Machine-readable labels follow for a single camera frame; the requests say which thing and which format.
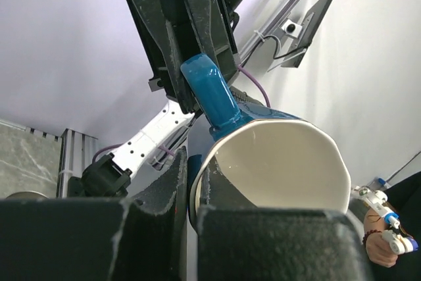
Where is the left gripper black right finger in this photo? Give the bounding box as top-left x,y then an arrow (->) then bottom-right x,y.
196,165 -> 373,280

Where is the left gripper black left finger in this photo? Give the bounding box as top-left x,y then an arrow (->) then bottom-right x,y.
1,148 -> 187,280

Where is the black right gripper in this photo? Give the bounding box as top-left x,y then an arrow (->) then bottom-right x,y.
126,0 -> 243,113

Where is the dark blue mug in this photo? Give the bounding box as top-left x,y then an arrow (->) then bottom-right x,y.
180,53 -> 351,224

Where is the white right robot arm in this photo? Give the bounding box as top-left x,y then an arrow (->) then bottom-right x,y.
82,0 -> 242,197

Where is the operator hand with bracelet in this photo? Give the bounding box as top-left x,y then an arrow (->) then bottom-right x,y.
365,231 -> 398,268

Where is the black monitor panel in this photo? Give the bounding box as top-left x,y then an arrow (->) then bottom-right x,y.
268,0 -> 333,68

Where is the aluminium rail table edge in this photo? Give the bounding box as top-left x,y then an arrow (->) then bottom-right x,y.
56,129 -> 99,198

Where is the overhead top camera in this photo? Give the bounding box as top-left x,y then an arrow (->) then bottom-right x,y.
282,19 -> 303,38

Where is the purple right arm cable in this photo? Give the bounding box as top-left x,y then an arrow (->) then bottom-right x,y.
91,65 -> 272,163

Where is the white blue teleoperation handle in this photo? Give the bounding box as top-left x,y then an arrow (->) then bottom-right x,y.
351,186 -> 418,255

